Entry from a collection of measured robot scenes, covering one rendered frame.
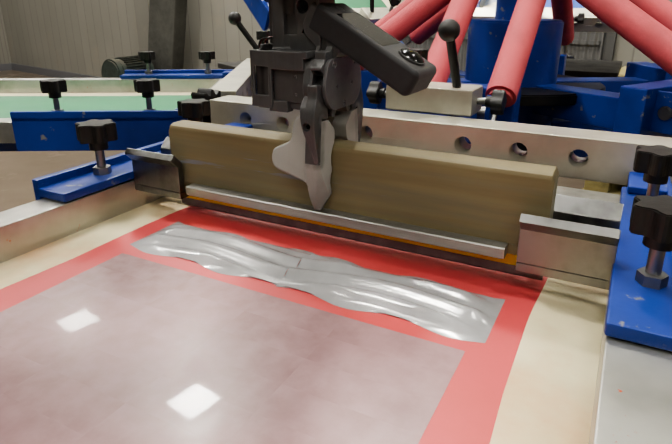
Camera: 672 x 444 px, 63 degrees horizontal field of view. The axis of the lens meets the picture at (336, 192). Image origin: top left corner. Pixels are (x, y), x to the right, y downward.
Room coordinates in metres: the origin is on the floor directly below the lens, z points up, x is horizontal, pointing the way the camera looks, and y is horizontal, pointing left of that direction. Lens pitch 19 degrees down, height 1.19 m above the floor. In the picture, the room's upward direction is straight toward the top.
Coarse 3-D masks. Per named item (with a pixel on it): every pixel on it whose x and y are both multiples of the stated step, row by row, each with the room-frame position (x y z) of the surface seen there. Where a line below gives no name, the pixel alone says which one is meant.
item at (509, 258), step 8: (208, 200) 0.59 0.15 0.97; (240, 208) 0.57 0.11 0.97; (248, 208) 0.56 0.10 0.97; (280, 216) 0.54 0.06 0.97; (288, 216) 0.54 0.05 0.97; (320, 224) 0.52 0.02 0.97; (328, 224) 0.52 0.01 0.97; (360, 232) 0.50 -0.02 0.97; (368, 232) 0.50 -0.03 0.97; (400, 240) 0.48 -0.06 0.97; (408, 240) 0.48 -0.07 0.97; (440, 248) 0.46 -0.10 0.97; (448, 248) 0.46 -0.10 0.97; (472, 256) 0.45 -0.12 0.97; (480, 256) 0.44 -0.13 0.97; (512, 256) 0.43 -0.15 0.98; (512, 264) 0.43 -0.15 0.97
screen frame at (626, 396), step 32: (96, 192) 0.57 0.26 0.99; (128, 192) 0.60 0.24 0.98; (576, 192) 0.57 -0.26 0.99; (0, 224) 0.48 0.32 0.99; (32, 224) 0.50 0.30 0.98; (64, 224) 0.53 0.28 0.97; (0, 256) 0.47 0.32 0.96; (608, 352) 0.28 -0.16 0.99; (640, 352) 0.28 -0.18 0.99; (608, 384) 0.25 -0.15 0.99; (640, 384) 0.25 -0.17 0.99; (608, 416) 0.22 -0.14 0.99; (640, 416) 0.22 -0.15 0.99
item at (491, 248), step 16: (192, 192) 0.57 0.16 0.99; (208, 192) 0.56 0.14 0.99; (224, 192) 0.55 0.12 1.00; (240, 192) 0.55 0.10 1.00; (256, 208) 0.53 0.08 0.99; (272, 208) 0.52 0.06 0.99; (288, 208) 0.51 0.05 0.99; (304, 208) 0.51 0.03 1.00; (336, 224) 0.49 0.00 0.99; (352, 224) 0.48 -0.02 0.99; (368, 224) 0.47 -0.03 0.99; (384, 224) 0.46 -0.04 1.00; (400, 224) 0.46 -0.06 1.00; (416, 240) 0.45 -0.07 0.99; (432, 240) 0.44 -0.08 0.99; (448, 240) 0.43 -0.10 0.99; (464, 240) 0.43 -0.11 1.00; (480, 240) 0.43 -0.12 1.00; (496, 256) 0.41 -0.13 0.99
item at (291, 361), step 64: (384, 256) 0.48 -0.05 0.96; (256, 320) 0.37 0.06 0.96; (320, 320) 0.37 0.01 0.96; (384, 320) 0.37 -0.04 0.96; (512, 320) 0.37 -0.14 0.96; (192, 384) 0.29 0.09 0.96; (256, 384) 0.29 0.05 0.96; (320, 384) 0.29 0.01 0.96; (384, 384) 0.29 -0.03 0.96; (448, 384) 0.29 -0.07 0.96
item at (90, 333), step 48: (288, 240) 0.52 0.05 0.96; (48, 288) 0.42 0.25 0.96; (96, 288) 0.42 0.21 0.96; (144, 288) 0.42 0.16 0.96; (192, 288) 0.42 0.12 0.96; (240, 288) 0.42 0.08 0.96; (0, 336) 0.35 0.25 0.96; (48, 336) 0.35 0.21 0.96; (96, 336) 0.35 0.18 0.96; (144, 336) 0.35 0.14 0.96; (192, 336) 0.35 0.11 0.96; (0, 384) 0.29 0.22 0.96; (48, 384) 0.29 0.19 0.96; (96, 384) 0.29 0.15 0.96; (144, 384) 0.29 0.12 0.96; (0, 432) 0.25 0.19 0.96; (48, 432) 0.25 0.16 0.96
